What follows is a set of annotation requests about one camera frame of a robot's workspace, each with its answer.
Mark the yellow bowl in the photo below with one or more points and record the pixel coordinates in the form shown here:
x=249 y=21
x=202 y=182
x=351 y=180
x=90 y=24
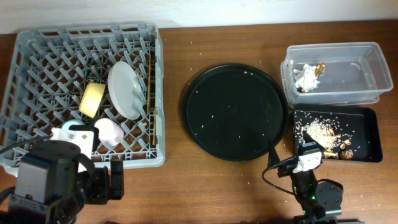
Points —
x=91 y=99

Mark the pink plastic cup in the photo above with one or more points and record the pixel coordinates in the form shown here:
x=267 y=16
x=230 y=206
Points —
x=109 y=131

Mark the light blue plastic cup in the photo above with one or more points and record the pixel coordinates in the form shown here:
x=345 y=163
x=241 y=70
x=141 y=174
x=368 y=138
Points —
x=69 y=123

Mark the grey dishwasher rack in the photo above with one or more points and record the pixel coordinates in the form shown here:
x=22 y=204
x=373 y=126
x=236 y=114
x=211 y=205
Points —
x=49 y=72

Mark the wooden chopstick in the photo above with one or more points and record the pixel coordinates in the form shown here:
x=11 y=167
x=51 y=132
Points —
x=148 y=84
x=154 y=139

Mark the black rectangular tray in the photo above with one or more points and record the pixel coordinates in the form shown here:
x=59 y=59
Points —
x=363 y=121

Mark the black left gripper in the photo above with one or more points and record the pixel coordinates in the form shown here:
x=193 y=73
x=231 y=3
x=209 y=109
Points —
x=101 y=177

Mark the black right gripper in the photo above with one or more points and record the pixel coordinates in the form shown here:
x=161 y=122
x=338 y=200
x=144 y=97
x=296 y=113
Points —
x=273 y=157

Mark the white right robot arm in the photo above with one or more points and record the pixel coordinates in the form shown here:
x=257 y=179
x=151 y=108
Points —
x=320 y=199

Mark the round black tray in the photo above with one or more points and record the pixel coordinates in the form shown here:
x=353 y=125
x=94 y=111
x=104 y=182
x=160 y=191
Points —
x=235 y=112

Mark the clear plastic bin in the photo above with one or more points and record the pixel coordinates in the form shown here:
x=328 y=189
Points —
x=355 y=73

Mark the white paper napkin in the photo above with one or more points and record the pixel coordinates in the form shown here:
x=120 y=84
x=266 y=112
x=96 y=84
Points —
x=305 y=79

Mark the white ceramic plate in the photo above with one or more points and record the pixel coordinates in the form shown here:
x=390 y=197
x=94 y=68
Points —
x=125 y=90

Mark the food scraps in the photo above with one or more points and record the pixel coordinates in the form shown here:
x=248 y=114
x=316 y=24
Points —
x=326 y=129

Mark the gold foil wrapper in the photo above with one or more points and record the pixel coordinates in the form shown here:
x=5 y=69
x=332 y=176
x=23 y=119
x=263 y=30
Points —
x=320 y=68

